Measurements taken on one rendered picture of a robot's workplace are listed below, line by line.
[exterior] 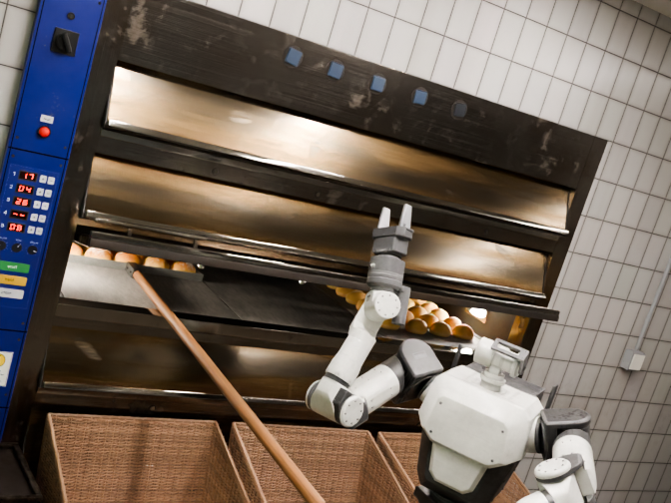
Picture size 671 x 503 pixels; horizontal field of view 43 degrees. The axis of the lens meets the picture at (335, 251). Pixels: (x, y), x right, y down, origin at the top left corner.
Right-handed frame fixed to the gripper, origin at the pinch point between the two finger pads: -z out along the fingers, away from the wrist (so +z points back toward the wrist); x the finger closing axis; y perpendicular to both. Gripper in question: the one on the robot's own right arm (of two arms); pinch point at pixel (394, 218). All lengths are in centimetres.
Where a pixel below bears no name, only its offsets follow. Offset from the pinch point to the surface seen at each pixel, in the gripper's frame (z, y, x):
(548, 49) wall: -88, -77, -26
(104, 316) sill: 34, 37, -81
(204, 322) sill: 29, 5, -78
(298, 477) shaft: 65, 23, 11
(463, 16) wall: -83, -39, -30
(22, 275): 28, 64, -77
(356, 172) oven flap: -28, -24, -52
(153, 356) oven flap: 42, 17, -85
